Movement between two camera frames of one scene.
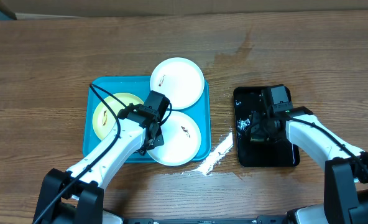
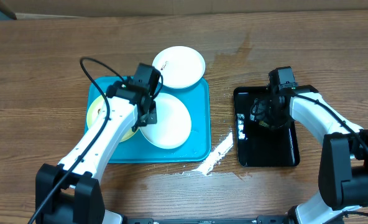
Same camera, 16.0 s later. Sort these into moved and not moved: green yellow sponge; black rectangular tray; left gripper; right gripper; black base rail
Moved: green yellow sponge; right gripper; left gripper
Not moved: black base rail; black rectangular tray
